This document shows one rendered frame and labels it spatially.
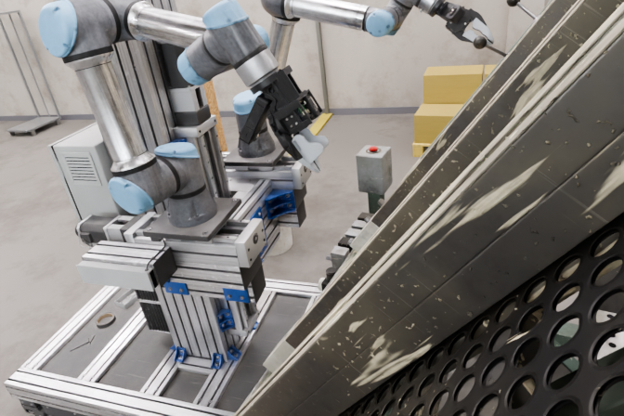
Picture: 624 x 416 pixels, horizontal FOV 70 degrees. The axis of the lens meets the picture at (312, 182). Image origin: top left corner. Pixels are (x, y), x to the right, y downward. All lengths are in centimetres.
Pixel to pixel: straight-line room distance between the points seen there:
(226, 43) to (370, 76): 444
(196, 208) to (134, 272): 26
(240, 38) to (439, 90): 354
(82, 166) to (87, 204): 16
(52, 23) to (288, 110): 59
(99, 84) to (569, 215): 107
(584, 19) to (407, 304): 32
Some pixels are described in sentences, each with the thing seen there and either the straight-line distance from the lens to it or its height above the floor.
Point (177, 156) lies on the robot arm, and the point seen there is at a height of 125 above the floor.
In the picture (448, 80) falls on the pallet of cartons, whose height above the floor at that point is 60.
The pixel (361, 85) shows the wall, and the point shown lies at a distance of 529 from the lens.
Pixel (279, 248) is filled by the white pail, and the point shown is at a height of 5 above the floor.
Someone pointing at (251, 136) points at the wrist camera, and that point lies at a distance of 91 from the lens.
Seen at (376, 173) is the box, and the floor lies 86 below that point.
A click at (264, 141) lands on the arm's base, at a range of 174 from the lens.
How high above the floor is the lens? 169
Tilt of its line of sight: 26 degrees down
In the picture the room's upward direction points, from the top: 8 degrees counter-clockwise
